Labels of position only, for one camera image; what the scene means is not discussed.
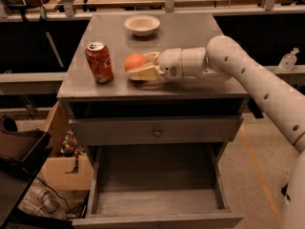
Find round brass drawer knob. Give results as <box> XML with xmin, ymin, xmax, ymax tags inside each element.
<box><xmin>153</xmin><ymin>128</ymin><xmax>162</xmax><ymax>137</ymax></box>

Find orange fruit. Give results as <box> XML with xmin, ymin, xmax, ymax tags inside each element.
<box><xmin>124</xmin><ymin>53</ymin><xmax>149</xmax><ymax>72</ymax></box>

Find red coke can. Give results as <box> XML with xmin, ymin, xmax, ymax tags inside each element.
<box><xmin>85</xmin><ymin>41</ymin><xmax>113</xmax><ymax>84</ymax></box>

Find cardboard box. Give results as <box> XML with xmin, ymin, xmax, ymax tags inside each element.
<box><xmin>41</xmin><ymin>101</ymin><xmax>92</xmax><ymax>191</ymax></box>

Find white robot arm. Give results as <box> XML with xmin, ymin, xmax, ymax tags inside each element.
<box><xmin>125</xmin><ymin>35</ymin><xmax>305</xmax><ymax>229</ymax></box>

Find open grey bottom drawer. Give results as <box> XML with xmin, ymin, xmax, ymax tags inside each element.
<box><xmin>72</xmin><ymin>144</ymin><xmax>243</xmax><ymax>229</ymax></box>

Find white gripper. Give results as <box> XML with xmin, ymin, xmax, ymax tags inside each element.
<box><xmin>127</xmin><ymin>48</ymin><xmax>182</xmax><ymax>81</ymax></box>

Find black bin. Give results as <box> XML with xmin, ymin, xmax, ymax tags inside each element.
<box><xmin>0</xmin><ymin>114</ymin><xmax>51</xmax><ymax>176</ymax></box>

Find clear plastic bottles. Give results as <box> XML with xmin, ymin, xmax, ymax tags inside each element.
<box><xmin>18</xmin><ymin>184</ymin><xmax>66</xmax><ymax>219</ymax></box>

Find clear sanitizer bottle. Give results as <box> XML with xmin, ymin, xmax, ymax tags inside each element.
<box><xmin>278</xmin><ymin>48</ymin><xmax>299</xmax><ymax>72</ymax></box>

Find black chair wheel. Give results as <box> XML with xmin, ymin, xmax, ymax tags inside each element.
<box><xmin>281</xmin><ymin>183</ymin><xmax>288</xmax><ymax>197</ymax></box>

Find closed grey upper drawer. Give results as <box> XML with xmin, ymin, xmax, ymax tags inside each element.
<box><xmin>69</xmin><ymin>115</ymin><xmax>243</xmax><ymax>146</ymax></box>

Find grey wooden cabinet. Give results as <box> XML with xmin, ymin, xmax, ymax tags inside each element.
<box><xmin>58</xmin><ymin>13</ymin><xmax>249</xmax><ymax>229</ymax></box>

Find white bowl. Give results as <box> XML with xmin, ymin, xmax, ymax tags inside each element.
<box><xmin>124</xmin><ymin>15</ymin><xmax>160</xmax><ymax>37</ymax></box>

